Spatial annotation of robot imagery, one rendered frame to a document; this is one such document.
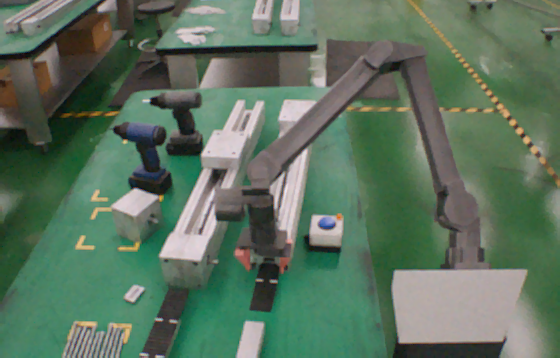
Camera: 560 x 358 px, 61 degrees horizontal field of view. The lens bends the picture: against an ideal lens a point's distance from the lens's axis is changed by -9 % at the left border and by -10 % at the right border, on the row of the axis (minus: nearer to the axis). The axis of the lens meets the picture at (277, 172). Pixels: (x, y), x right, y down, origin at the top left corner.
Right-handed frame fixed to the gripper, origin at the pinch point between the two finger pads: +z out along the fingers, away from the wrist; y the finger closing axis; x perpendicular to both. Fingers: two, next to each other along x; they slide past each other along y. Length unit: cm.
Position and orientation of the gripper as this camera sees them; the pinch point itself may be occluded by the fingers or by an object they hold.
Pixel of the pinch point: (265, 268)
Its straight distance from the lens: 122.7
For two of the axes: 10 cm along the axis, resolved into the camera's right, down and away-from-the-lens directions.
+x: -1.3, 5.2, -8.4
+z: 0.3, 8.5, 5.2
